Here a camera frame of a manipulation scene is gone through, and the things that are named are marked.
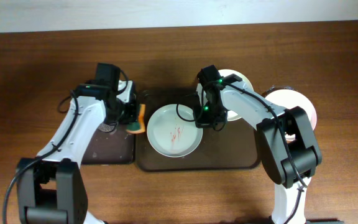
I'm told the cream white plate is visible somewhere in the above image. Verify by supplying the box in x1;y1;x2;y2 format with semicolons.
196;69;254;121

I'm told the green and orange sponge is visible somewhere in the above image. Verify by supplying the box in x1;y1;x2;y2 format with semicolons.
126;104;146;134

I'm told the pale green plate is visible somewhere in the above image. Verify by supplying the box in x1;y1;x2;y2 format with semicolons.
147;104;203;157

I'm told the pink white plate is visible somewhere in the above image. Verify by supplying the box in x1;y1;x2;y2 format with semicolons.
264;88;317;130

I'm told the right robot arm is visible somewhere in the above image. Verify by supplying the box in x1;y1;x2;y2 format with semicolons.
193;73;322;223

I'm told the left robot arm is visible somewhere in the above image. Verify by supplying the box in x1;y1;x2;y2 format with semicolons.
11;81;144;223

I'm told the small black water tray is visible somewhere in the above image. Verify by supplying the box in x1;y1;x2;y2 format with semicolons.
81;125;135;165

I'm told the large brown serving tray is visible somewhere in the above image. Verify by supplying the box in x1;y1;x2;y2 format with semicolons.
134;89;260;172

